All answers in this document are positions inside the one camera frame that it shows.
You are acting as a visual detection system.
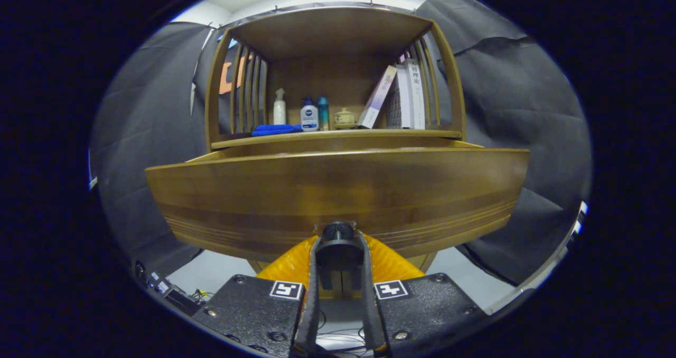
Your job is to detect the black device box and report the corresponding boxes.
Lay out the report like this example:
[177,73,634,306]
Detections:
[165,288,202,316]

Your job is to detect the blue folded cloth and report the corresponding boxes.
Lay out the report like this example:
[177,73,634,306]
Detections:
[251,124,303,137]

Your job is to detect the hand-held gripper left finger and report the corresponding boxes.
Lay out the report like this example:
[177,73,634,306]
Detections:
[193,235,323,358]

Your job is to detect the wooden countertop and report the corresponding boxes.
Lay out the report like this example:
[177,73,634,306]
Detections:
[211,128,463,150]

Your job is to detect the dark patterned book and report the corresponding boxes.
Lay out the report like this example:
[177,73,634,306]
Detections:
[384,83,402,129]

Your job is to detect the black cables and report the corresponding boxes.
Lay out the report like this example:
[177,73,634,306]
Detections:
[316,310,370,354]

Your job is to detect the white bottle with blue cap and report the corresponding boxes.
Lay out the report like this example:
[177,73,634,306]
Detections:
[301,98,319,132]

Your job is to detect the beige lidded teacup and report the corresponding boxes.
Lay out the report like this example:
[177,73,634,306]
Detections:
[333,108,356,130]

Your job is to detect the white book with black lettering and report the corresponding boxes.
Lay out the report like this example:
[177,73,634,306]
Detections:
[406,58,426,130]

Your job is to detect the white pump bottle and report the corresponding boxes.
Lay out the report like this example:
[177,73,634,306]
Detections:
[273,88,287,126]

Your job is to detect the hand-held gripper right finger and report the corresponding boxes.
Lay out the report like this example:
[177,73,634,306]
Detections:
[358,231,489,356]

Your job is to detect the black drawer knob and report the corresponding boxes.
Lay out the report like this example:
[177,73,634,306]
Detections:
[315,222,365,271]

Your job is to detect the purple and white book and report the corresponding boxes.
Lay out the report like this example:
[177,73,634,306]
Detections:
[358,65,398,129]

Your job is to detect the wooden drawer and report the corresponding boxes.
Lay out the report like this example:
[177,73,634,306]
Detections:
[145,139,530,263]

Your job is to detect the wooden cabinet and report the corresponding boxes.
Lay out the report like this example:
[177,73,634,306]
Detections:
[205,4,466,300]

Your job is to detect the black backdrop cloth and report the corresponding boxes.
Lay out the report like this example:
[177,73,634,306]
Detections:
[90,0,592,287]

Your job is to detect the plain white book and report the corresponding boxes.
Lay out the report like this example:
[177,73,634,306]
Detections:
[396,65,414,129]

